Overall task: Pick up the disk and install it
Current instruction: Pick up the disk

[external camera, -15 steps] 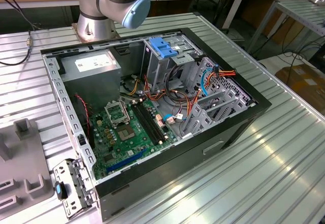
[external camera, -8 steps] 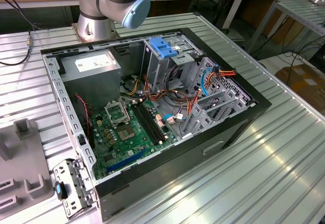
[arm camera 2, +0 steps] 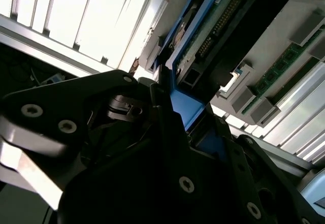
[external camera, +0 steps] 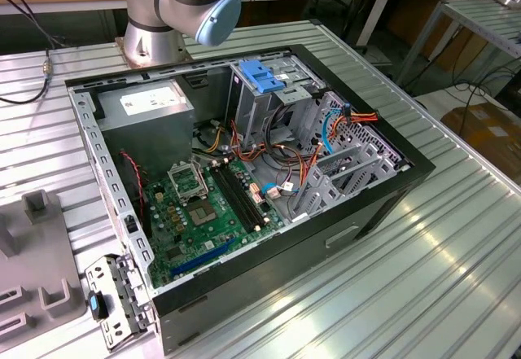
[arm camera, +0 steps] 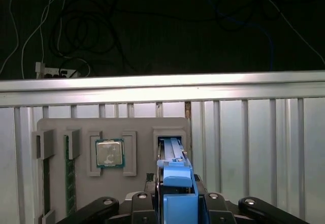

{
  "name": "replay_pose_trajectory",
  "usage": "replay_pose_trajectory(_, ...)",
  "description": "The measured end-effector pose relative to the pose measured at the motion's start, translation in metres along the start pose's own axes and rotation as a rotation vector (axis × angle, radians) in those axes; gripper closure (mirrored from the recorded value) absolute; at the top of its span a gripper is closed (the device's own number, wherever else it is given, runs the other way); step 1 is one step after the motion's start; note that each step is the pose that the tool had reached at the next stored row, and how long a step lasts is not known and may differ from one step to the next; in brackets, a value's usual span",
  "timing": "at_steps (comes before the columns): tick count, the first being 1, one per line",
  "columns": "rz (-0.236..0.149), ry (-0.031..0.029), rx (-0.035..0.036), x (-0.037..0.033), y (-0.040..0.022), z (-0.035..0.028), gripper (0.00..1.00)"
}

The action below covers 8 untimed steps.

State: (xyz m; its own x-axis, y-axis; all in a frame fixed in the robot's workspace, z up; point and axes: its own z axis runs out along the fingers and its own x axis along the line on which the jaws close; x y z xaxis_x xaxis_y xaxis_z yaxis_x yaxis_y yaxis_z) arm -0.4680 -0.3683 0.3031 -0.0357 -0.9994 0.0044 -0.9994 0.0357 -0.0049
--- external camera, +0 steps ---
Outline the green motherboard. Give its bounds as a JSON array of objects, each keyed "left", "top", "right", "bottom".
[{"left": 140, "top": 155, "right": 286, "bottom": 290}]

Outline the large flat cardboard box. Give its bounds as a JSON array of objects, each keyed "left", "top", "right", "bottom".
[{"left": 441, "top": 104, "right": 521, "bottom": 173}]

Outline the black RAM slot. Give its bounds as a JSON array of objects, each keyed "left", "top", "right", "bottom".
[
  {"left": 216, "top": 164, "right": 257, "bottom": 232},
  {"left": 221, "top": 161, "right": 263, "bottom": 230},
  {"left": 210, "top": 165, "right": 252, "bottom": 234},
  {"left": 227, "top": 160, "right": 269, "bottom": 228}
]

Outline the grey metal slot retainer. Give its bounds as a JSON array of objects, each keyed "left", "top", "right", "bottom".
[{"left": 83, "top": 252, "right": 158, "bottom": 352}]

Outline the grey metal disk bay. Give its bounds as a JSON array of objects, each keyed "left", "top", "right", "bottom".
[{"left": 289, "top": 90, "right": 410, "bottom": 224}]

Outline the orange red power wire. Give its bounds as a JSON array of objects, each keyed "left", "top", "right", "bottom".
[{"left": 327, "top": 103, "right": 379, "bottom": 140}]

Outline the grey metal drive cage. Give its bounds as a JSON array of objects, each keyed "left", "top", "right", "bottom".
[{"left": 225, "top": 53, "right": 326, "bottom": 152}]

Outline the red black twisted wire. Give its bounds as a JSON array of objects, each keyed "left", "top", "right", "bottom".
[{"left": 120, "top": 150, "right": 147, "bottom": 218}]

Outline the black open PC case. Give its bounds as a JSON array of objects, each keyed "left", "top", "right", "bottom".
[{"left": 64, "top": 43, "right": 437, "bottom": 356}]

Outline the grey power supply unit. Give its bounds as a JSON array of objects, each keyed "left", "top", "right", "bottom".
[{"left": 95, "top": 80, "right": 196, "bottom": 177}]

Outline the short blue wire white plug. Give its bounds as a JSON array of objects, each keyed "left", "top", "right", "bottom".
[{"left": 260, "top": 179, "right": 300, "bottom": 202}]

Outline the blue plastic drive latch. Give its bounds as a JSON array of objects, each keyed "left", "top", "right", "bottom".
[{"left": 239, "top": 59, "right": 288, "bottom": 95}]

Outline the metal slat side table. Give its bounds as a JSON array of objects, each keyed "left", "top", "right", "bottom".
[{"left": 396, "top": 0, "right": 521, "bottom": 87}]

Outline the black latch with blue button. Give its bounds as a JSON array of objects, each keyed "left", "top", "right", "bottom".
[{"left": 87, "top": 289, "right": 111, "bottom": 322}]

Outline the yellow orange wire bundle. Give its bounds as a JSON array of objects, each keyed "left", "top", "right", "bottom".
[{"left": 205, "top": 126, "right": 225, "bottom": 155}]

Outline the multicolour wire bundle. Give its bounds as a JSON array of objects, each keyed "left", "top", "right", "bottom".
[{"left": 227, "top": 119, "right": 326, "bottom": 197}]

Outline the black cable with metal connector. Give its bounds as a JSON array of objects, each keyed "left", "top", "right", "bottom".
[{"left": 0, "top": 0, "right": 56, "bottom": 106}]

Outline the CPU socket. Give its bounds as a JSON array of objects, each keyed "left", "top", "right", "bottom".
[{"left": 186, "top": 197, "right": 220, "bottom": 229}]

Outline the blue data wire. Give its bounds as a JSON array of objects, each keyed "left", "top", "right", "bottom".
[{"left": 320, "top": 107, "right": 348, "bottom": 155}]

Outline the metal socket cover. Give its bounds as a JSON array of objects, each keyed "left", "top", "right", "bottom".
[{"left": 167, "top": 161, "right": 210, "bottom": 204}]

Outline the grey parts rack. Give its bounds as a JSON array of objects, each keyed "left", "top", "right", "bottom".
[{"left": 0, "top": 189, "right": 90, "bottom": 346}]

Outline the blue expansion slot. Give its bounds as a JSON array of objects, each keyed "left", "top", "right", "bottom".
[{"left": 169, "top": 236, "right": 238, "bottom": 278}]

